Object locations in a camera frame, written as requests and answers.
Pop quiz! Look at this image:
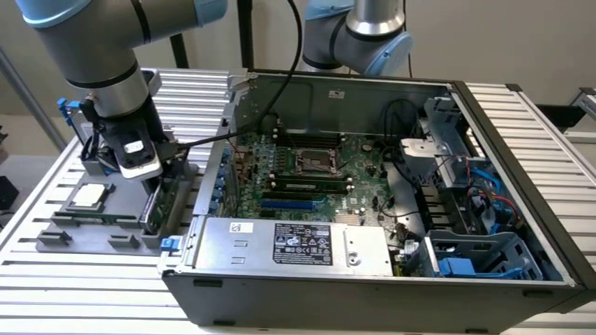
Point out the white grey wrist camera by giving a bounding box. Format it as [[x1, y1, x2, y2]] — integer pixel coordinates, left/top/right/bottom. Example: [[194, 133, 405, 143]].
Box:
[[113, 130, 165, 181]]

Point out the silver CPU chip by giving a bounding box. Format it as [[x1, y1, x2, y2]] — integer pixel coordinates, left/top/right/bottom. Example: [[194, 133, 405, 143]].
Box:
[[69, 182, 116, 211]]

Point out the green graphics card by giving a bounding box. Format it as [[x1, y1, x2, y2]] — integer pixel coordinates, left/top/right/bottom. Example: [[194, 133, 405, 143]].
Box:
[[137, 174, 181, 235]]

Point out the grey blue disk bay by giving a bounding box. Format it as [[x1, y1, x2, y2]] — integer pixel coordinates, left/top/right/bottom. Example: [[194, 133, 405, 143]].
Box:
[[420, 228, 546, 281]]

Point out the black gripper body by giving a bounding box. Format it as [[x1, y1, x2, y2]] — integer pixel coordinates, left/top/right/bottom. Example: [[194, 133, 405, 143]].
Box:
[[94, 98, 188, 179]]

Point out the black thick stand pole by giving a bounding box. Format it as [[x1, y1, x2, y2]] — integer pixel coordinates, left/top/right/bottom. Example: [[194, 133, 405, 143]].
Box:
[[236, 0, 256, 70]]

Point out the silver power supply unit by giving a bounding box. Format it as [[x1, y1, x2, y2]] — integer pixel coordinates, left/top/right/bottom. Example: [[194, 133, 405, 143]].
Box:
[[184, 216, 397, 277]]

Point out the black thin stand pole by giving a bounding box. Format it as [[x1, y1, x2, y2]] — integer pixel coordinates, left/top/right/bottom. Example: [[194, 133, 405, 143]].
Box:
[[168, 33, 190, 70]]

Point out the red wire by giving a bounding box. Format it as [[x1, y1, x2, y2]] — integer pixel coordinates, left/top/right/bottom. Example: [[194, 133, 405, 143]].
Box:
[[482, 195, 521, 228]]

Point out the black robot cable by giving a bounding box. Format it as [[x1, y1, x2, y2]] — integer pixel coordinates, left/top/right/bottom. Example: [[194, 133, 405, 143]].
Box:
[[174, 0, 300, 150]]

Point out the green motherboard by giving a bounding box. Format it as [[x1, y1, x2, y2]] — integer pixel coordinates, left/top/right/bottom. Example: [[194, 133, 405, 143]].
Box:
[[212, 131, 406, 232]]

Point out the black installed RAM stick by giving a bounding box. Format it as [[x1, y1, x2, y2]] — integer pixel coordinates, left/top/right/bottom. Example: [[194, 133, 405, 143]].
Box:
[[268, 179, 350, 194]]

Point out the black open PC case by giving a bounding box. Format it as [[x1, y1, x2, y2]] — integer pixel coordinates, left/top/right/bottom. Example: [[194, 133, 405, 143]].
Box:
[[156, 67, 596, 328]]

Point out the green RAM stick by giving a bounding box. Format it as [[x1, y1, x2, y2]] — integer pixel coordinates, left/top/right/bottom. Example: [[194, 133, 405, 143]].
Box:
[[53, 210, 141, 225]]

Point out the blue expansion slot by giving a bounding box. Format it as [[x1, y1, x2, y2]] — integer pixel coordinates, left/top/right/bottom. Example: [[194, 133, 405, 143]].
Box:
[[258, 198, 318, 213]]

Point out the black box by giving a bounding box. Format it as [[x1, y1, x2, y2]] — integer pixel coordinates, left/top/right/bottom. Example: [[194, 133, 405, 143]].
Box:
[[0, 175, 20, 211]]

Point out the aluminium slat side table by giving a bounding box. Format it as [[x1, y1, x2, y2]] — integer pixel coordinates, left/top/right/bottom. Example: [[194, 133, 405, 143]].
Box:
[[564, 87, 596, 141]]

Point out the silver drive cage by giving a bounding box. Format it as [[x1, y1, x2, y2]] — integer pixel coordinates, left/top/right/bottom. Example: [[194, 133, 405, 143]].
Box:
[[398, 96, 472, 177]]

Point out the aluminium frame post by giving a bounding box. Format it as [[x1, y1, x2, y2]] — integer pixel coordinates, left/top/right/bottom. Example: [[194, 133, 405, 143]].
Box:
[[0, 47, 66, 153]]

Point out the CPU socket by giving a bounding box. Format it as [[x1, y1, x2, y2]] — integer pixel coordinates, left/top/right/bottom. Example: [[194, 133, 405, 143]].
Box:
[[286, 147, 341, 174]]

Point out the disk with blue caddy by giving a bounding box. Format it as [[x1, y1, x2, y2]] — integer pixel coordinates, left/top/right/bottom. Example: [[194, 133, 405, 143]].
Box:
[[54, 98, 113, 165]]

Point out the grey parts rack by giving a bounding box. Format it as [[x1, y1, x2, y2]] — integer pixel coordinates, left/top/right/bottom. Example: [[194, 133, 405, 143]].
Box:
[[34, 120, 202, 258]]

